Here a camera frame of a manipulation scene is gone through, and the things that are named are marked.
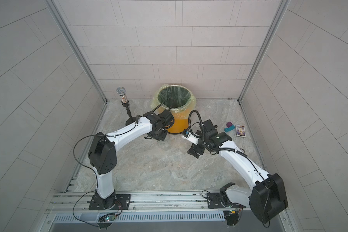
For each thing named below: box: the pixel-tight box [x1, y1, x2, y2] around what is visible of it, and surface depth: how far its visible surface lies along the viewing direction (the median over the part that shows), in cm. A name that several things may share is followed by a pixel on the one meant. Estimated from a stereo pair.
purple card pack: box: [235, 125, 247, 138], surface depth 98 cm
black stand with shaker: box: [116, 86, 137, 127], surface depth 86 cm
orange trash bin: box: [154, 85, 196, 134], surface depth 91 cm
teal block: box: [223, 125, 236, 133], surface depth 101 cm
